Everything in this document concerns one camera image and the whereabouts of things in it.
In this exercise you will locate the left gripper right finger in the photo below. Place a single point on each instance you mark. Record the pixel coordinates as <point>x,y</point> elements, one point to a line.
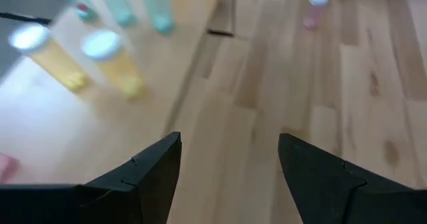
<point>320,190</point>

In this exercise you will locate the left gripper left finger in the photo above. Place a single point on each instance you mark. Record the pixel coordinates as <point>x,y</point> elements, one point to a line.
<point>143,197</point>

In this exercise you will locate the yellow pill bottle white cap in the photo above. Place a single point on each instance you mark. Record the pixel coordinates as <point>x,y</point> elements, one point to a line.
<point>113,67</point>
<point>50,57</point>

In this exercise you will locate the pink pill bottle white cap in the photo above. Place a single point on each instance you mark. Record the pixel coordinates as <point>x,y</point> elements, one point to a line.
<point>6,167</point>
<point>315,10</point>

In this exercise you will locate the teal pill bottle white cap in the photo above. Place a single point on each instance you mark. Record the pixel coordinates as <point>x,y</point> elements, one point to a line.
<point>116,4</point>
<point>156,10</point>

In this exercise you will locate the wooden shelf black metal frame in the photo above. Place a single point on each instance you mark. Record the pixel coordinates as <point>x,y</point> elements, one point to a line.
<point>66,124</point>

